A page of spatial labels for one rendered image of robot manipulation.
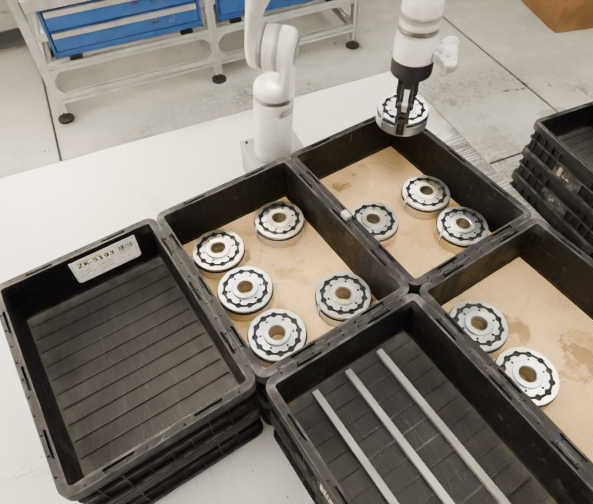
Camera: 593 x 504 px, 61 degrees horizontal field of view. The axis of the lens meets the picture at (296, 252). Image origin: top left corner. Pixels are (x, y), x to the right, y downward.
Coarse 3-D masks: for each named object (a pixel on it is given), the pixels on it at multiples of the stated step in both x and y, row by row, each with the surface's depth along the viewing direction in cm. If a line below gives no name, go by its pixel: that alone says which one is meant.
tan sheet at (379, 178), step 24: (360, 168) 117; (384, 168) 117; (408, 168) 117; (336, 192) 112; (360, 192) 112; (384, 192) 112; (408, 216) 108; (408, 240) 104; (432, 240) 104; (408, 264) 100; (432, 264) 100
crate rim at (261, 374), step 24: (264, 168) 103; (216, 192) 99; (312, 192) 99; (336, 216) 95; (360, 240) 91; (192, 264) 88; (384, 264) 88; (408, 288) 85; (216, 312) 82; (360, 312) 82; (240, 336) 80; (336, 336) 80; (288, 360) 77
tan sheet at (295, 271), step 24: (312, 240) 104; (264, 264) 101; (288, 264) 101; (312, 264) 100; (336, 264) 100; (216, 288) 97; (288, 288) 97; (312, 288) 97; (312, 312) 94; (312, 336) 91
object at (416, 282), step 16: (352, 128) 110; (320, 144) 107; (464, 160) 104; (480, 176) 101; (496, 192) 99; (352, 224) 94; (512, 224) 93; (368, 240) 91; (480, 240) 91; (384, 256) 89; (464, 256) 89; (400, 272) 87; (432, 272) 87; (416, 288) 86
